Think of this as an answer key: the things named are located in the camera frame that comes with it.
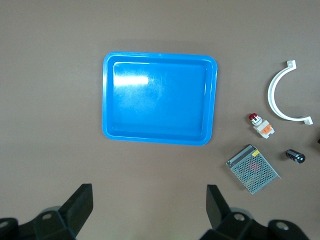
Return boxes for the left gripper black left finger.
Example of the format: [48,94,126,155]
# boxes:
[0,183,94,240]

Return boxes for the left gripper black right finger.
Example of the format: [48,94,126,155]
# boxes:
[199,184,310,240]

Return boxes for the black cylindrical capacitor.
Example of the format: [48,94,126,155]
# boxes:
[285,148,306,165]

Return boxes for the metal mesh power supply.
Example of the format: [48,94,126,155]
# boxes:
[225,144,282,195]

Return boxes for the brown table cover sheet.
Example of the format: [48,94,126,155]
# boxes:
[0,0,320,240]

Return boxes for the blue plastic tray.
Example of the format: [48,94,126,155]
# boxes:
[101,51,219,147]

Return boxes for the red indicator light switch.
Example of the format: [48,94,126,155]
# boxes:
[247,112,276,140]

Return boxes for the large white curved bracket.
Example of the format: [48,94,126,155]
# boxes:
[267,59,314,126]

